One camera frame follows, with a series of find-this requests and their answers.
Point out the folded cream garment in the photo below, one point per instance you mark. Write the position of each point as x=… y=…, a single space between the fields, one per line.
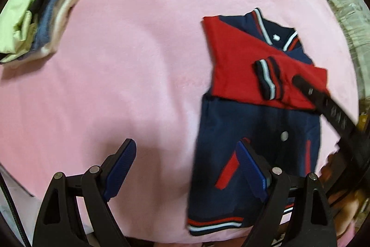
x=69 y=4

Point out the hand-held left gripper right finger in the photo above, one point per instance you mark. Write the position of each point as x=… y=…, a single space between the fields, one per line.
x=250 y=169

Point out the navy and red varsity jacket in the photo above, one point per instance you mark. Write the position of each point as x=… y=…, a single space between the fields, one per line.
x=254 y=116

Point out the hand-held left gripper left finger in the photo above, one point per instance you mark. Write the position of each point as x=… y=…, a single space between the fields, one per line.
x=123 y=166

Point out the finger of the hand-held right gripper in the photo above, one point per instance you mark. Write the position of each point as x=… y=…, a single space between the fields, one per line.
x=323 y=105

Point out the person's right hand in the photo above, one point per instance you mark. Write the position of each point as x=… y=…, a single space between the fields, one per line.
x=347 y=212

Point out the white lace curtain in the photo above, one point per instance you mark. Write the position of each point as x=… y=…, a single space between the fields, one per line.
x=341 y=4

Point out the folded blue denim garment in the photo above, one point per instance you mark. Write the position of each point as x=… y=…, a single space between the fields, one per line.
x=49 y=15

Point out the pink fleece blanket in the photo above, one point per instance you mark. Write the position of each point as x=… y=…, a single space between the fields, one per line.
x=130 y=61

